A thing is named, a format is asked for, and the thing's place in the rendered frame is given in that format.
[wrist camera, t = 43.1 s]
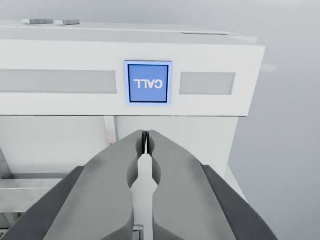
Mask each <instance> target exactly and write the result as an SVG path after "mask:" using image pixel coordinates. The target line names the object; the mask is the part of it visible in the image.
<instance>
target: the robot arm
mask: <svg viewBox="0 0 320 240"><path fill-rule="evenodd" d="M146 140H147V154H149V155H150V156H151V158H152V178H153V180H154V181H155V182H156V184H157V185H158V186H157V188H156V190H155V191H154V193H153V195H152V231H153V240H278V238H277V237H276V236H275V234H274V233H273V231H272V230H271V229H270V227H269V226H268V225H267V224H266V222H265V221H264V220H263V219H262V218H261V216H260V215H259V214H258V213H257V212H256V211H255V210H254V209H253V208H252V207H251V206H250V204H248V203H247V202H246V201H245V200H244V199H243V198H242V197H241V196H240V195H239V194H238V193H237V192H236V191H235V190H234V189H233V188H232V187H231V186H230V185H229V184H228V183H227V182H226V181H225V180H224V179H223V178H222V177H221V176H220V175H219V174H218V173H217V172H216V171H215V170H214V169H213V168H212V167H211V166H210V165H203V164H202V163H201V162H200V161H199V160H198V159H197V158H196V157H195V156H194V155H193V154H191V153H190V152H189V151H188V150H186V149H185V148H183V147H182V146H180V145H179V144H177V143H175V142H173V141H172V140H170V139H168V138H167V137H165V136H163V135H162V134H160V133H158V132H157V131H155V130H136V131H134V132H133V133H131V134H129V135H127V136H126V137H124V138H122V139H120V140H119V141H117V142H115V143H113V144H111V145H110V146H108V147H106V148H105V149H103V150H102V151H101V152H99V153H98V154H96V155H95V156H94V157H93V158H92V159H90V160H89V161H88V162H87V163H86V164H85V165H84V166H77V167H75V168H74V169H73V170H72V171H71V172H70V173H69V174H67V175H66V176H65V177H64V178H63V179H62V180H61V181H59V182H58V183H57V184H56V185H55V186H54V187H53V188H52V189H50V190H49V191H48V192H47V193H46V194H45V195H44V196H42V197H41V198H40V199H39V200H38V201H37V202H36V203H34V204H33V205H32V206H31V207H30V208H29V209H28V210H27V211H26V212H24V213H23V214H22V215H21V216H20V217H19V218H18V219H17V220H16V221H15V222H14V223H13V224H12V225H11V226H10V227H9V228H8V230H7V231H6V232H5V233H4V234H3V235H2V236H1V237H0V240H132V235H133V227H134V209H133V194H132V192H131V190H130V188H131V186H132V184H133V183H134V181H135V180H136V179H137V178H138V159H139V158H140V157H141V156H142V154H145V145H146Z"/></svg>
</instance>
